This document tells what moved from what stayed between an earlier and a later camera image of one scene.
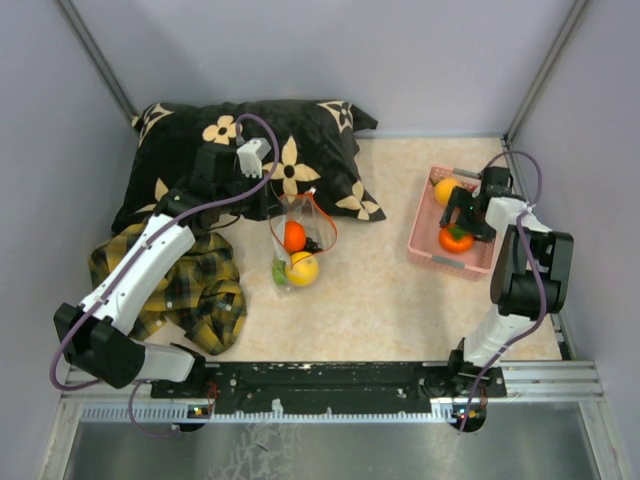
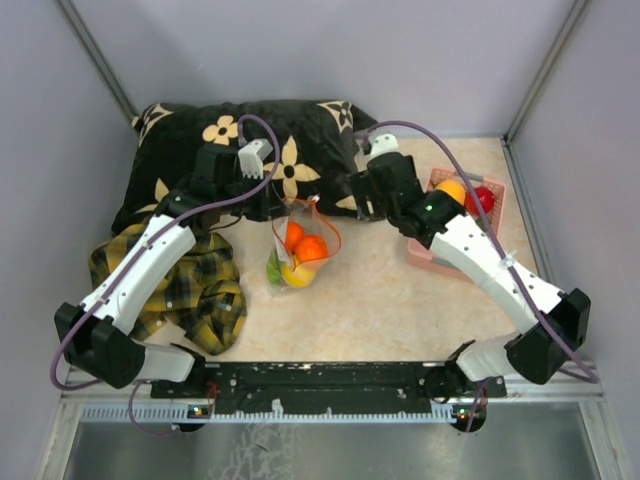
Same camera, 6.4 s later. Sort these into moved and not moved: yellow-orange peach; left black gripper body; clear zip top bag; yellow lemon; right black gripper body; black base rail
Moved: right black gripper body
Not moved: black base rail; yellow-orange peach; yellow lemon; clear zip top bag; left black gripper body
